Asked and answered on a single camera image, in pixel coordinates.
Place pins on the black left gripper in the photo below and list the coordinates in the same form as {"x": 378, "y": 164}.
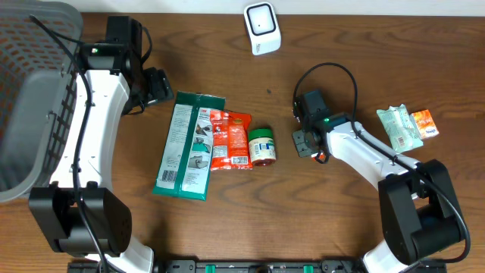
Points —
{"x": 161, "y": 88}

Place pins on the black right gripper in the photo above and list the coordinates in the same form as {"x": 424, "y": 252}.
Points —
{"x": 302, "y": 150}

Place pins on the red stick sachet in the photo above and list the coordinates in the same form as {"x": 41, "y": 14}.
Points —
{"x": 319, "y": 156}

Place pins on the red snack bag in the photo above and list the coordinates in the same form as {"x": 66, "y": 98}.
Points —
{"x": 230, "y": 140}

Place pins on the green white package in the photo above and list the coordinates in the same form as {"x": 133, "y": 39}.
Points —
{"x": 185, "y": 166}

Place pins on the mint green wipes pack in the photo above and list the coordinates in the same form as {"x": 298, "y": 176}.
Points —
{"x": 399, "y": 128}

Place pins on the small orange carton box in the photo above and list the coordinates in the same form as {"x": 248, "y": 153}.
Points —
{"x": 424, "y": 124}

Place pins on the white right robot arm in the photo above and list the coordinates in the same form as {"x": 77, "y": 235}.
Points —
{"x": 421, "y": 219}

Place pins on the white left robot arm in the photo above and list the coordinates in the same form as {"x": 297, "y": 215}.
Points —
{"x": 78, "y": 212}

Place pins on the white barcode scanner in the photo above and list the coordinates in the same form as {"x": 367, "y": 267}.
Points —
{"x": 262, "y": 28}

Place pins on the green lid jar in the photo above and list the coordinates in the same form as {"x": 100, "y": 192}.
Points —
{"x": 262, "y": 150}

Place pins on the grey plastic shopping basket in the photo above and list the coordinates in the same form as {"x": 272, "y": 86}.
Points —
{"x": 38, "y": 92}

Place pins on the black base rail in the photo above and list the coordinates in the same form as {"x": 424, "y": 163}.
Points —
{"x": 325, "y": 266}

